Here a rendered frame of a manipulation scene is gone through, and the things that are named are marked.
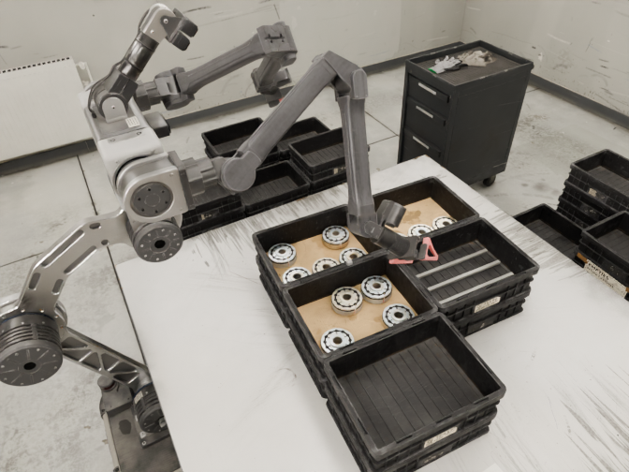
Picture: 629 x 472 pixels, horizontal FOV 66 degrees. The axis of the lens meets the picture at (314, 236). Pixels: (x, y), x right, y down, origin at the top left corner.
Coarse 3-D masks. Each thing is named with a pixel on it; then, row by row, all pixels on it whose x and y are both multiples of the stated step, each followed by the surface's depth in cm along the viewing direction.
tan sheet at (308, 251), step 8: (304, 240) 188; (312, 240) 187; (320, 240) 187; (352, 240) 187; (296, 248) 184; (304, 248) 184; (312, 248) 184; (320, 248) 184; (328, 248) 184; (344, 248) 183; (360, 248) 183; (304, 256) 181; (312, 256) 181; (320, 256) 181; (328, 256) 181; (336, 256) 180; (296, 264) 178; (304, 264) 178; (312, 264) 178; (280, 272) 175
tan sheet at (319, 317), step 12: (384, 276) 172; (360, 288) 168; (396, 288) 167; (324, 300) 165; (396, 300) 163; (300, 312) 161; (312, 312) 161; (324, 312) 161; (360, 312) 160; (372, 312) 160; (312, 324) 157; (324, 324) 157; (336, 324) 157; (348, 324) 156; (360, 324) 156; (372, 324) 156; (360, 336) 153
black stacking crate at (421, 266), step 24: (432, 240) 173; (456, 240) 179; (480, 240) 182; (504, 240) 170; (408, 264) 175; (432, 264) 175; (456, 264) 175; (480, 264) 174; (504, 264) 174; (528, 264) 162; (456, 288) 166; (504, 288) 158; (528, 288) 166; (456, 312) 153
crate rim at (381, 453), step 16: (448, 320) 144; (384, 336) 140; (352, 352) 137; (336, 384) 129; (480, 400) 124; (496, 400) 126; (352, 416) 122; (448, 416) 121; (464, 416) 123; (416, 432) 119; (432, 432) 120; (368, 448) 118; (384, 448) 116; (400, 448) 117
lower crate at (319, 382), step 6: (288, 318) 160; (288, 324) 166; (294, 330) 157; (294, 336) 162; (294, 342) 166; (300, 342) 153; (300, 348) 158; (300, 354) 162; (306, 354) 151; (306, 360) 158; (306, 366) 159; (312, 366) 149; (312, 372) 157; (312, 378) 155; (318, 378) 145; (318, 384) 153; (324, 384) 147; (318, 390) 152; (324, 390) 149; (324, 396) 150
